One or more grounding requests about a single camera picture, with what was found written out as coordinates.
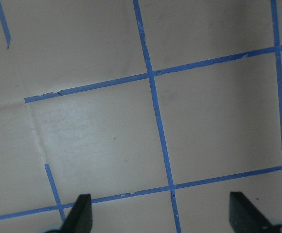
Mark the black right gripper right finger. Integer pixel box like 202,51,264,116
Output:
229,192,272,233

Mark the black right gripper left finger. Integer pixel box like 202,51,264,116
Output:
60,194,93,233

